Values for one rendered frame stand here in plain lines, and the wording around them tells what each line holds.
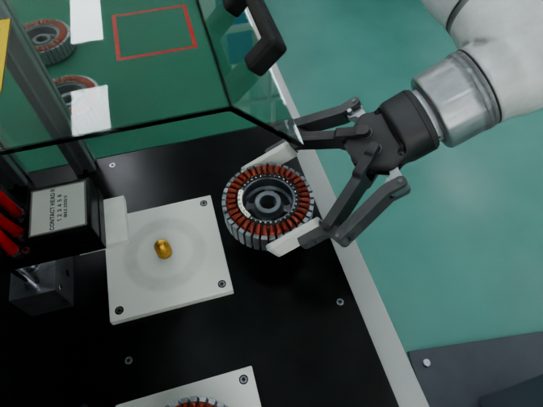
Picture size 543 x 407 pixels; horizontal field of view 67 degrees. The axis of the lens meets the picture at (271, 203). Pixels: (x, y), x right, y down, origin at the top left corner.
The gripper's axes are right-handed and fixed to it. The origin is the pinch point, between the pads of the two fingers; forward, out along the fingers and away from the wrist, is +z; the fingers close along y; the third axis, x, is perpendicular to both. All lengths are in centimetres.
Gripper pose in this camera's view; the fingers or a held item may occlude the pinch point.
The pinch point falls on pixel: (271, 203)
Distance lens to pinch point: 50.9
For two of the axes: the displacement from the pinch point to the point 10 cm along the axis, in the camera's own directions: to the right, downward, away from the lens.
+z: -8.4, 4.7, 2.7
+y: -2.8, -8.0, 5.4
